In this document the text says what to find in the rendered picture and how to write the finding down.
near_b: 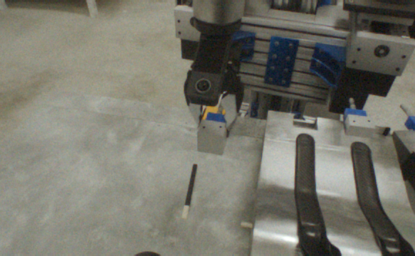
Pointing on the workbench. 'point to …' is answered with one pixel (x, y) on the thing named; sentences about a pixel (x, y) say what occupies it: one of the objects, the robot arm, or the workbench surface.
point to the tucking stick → (189, 193)
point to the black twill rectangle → (410, 166)
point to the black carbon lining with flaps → (311, 201)
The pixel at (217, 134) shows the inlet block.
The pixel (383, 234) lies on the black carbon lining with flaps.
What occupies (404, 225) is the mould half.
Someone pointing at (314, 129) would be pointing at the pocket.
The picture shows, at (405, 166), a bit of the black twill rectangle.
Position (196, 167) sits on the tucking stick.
